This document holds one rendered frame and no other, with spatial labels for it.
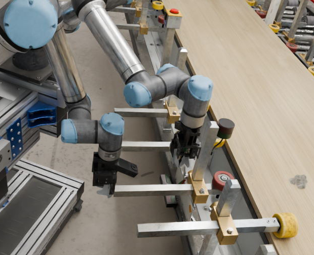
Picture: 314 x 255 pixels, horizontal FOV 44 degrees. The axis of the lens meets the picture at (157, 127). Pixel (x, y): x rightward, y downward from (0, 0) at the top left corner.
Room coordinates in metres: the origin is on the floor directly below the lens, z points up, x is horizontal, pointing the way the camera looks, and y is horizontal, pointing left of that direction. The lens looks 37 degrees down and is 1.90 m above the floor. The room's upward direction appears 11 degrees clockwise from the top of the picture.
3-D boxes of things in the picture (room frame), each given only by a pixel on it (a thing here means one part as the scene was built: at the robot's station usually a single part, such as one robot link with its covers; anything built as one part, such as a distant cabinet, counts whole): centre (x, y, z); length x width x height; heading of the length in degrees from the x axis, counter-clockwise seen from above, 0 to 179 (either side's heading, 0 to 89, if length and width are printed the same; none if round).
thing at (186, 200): (1.11, -0.16, 0.75); 0.26 x 0.01 x 0.10; 16
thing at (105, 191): (0.93, 0.14, 0.86); 0.06 x 0.03 x 0.09; 107
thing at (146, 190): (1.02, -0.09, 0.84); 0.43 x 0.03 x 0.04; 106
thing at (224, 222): (0.82, -0.27, 0.95); 0.13 x 0.06 x 0.05; 16
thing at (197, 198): (1.06, -0.20, 0.85); 0.13 x 0.06 x 0.05; 16
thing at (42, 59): (1.41, 0.58, 1.09); 0.15 x 0.15 x 0.10
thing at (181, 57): (1.56, -0.05, 0.92); 0.03 x 0.03 x 0.48; 16
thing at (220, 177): (1.07, -0.29, 0.85); 0.08 x 0.08 x 0.11
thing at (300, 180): (1.14, -0.59, 0.91); 0.09 x 0.07 x 0.02; 133
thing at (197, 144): (0.99, -0.11, 1.13); 0.09 x 0.08 x 0.12; 16
